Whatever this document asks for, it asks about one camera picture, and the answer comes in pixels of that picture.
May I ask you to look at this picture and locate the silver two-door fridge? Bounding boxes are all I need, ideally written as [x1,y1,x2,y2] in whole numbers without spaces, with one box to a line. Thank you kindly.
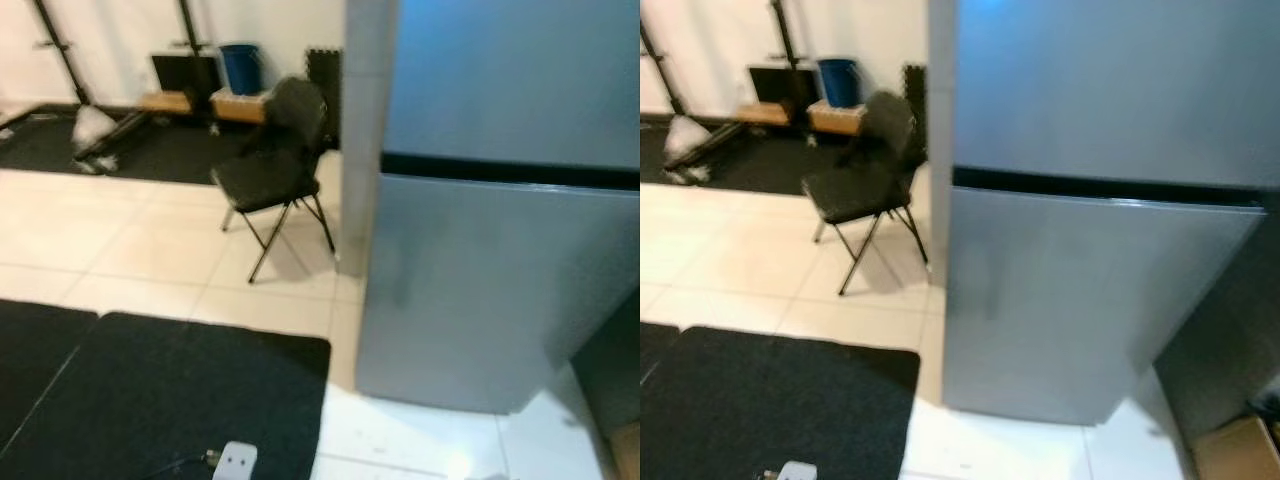
[925,0,1280,427]
[338,0,641,417]

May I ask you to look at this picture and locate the black floor mat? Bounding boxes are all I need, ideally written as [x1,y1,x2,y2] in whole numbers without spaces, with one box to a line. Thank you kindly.
[640,322,681,381]
[0,298,99,446]
[0,311,332,480]
[640,326,922,480]
[0,103,341,187]
[640,113,931,197]

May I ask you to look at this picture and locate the white plastic bag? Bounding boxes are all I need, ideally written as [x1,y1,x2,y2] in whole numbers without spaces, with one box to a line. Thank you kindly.
[665,115,713,171]
[72,105,119,161]

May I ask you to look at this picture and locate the grey kitchen cabinet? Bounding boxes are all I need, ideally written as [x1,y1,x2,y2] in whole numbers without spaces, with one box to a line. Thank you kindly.
[570,290,641,441]
[1155,190,1280,451]

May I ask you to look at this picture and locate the black metal stand pole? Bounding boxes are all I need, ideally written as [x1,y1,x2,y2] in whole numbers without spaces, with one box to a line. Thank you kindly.
[640,20,691,116]
[178,0,216,56]
[770,0,806,71]
[35,0,91,106]

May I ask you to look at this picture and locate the black flat panel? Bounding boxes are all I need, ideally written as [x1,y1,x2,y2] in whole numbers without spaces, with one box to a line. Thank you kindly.
[152,55,223,96]
[748,66,821,106]

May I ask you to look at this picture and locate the black folding chair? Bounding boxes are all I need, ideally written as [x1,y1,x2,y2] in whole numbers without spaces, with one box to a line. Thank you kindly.
[800,90,931,297]
[210,75,338,285]

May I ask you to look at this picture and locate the blue plastic bucket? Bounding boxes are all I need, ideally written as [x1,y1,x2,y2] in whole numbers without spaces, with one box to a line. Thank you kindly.
[817,58,861,109]
[219,43,263,97]

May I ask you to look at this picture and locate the black foam tile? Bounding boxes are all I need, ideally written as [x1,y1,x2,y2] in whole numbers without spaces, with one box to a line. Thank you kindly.
[900,65,929,131]
[305,48,344,151]

